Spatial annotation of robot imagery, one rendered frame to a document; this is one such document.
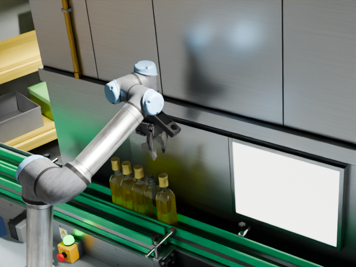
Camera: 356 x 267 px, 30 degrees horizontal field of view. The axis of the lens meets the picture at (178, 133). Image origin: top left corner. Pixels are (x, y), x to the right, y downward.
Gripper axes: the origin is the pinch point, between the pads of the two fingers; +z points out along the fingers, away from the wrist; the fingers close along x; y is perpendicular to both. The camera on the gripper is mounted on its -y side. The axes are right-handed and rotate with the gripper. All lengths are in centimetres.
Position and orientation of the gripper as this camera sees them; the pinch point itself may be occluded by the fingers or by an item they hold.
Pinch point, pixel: (160, 154)
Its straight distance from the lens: 239.6
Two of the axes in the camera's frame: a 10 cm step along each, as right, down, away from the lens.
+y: -8.0, -2.4, 5.5
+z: 0.9, 8.6, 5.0
